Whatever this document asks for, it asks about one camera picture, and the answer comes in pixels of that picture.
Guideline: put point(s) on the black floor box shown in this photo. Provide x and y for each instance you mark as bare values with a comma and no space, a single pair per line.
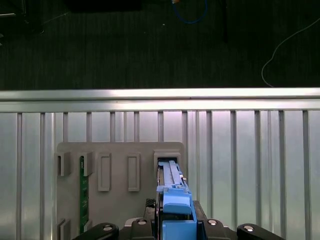
105,5

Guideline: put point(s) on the hard disk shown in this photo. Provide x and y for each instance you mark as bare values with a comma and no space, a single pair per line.
175,200

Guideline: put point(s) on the grey parts rack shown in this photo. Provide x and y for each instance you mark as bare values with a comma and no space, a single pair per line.
120,200

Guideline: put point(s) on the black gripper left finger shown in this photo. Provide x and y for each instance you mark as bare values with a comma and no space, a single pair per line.
142,230

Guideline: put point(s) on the black stand legs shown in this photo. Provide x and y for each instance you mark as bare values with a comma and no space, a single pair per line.
25,17

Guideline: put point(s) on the green RAM stick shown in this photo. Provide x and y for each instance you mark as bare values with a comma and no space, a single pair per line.
84,195

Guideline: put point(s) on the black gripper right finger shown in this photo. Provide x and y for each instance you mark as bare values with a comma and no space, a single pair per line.
212,230

